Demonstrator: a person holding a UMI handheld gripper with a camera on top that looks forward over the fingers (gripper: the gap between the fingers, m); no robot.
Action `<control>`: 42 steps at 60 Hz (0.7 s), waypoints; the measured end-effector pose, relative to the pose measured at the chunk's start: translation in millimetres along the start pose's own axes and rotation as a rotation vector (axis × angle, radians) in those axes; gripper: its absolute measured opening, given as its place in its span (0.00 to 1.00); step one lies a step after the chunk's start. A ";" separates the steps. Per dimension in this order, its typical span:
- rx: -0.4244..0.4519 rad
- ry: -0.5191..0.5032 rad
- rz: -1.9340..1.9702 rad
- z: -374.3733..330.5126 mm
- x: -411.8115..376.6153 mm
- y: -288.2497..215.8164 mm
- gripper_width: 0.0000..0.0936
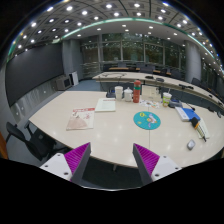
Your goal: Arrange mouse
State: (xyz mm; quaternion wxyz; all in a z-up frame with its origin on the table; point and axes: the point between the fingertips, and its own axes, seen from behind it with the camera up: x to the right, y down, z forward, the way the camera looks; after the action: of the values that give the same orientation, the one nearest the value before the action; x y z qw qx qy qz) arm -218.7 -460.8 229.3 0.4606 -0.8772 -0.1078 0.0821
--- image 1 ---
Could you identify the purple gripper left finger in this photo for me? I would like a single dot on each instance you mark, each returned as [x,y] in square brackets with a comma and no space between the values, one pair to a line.
[69,166]

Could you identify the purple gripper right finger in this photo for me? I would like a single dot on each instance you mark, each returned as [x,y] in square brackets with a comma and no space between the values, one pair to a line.
[151,166]

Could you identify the round teal mouse pad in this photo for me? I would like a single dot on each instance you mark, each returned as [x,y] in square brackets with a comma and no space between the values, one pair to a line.
[147,120]

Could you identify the black office chair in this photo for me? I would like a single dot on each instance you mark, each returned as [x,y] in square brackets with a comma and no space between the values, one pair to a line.
[39,145]

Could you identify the red and white magazine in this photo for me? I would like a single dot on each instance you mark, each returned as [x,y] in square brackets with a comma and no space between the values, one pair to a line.
[81,119]

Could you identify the black and yellow tool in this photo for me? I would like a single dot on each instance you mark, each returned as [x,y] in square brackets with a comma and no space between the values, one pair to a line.
[197,127]

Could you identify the blue and white book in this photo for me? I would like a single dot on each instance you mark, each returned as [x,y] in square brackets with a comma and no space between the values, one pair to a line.
[186,114]

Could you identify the colourful sticker sheet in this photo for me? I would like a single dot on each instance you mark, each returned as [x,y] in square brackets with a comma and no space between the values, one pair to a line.
[151,104]

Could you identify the white paper booklet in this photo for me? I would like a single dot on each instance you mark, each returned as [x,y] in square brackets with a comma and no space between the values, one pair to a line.
[106,105]

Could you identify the green and white paper cup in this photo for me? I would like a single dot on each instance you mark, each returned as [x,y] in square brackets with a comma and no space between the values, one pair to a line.
[166,99]

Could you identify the red thermos bottle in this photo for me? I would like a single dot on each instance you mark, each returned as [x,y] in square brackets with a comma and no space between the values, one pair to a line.
[136,91]

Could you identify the grey cabinet by wall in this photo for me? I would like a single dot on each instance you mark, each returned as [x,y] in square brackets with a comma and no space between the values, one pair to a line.
[63,83]

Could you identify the large dark wall screen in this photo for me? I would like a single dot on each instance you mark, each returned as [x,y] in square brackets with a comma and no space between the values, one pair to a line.
[31,69]

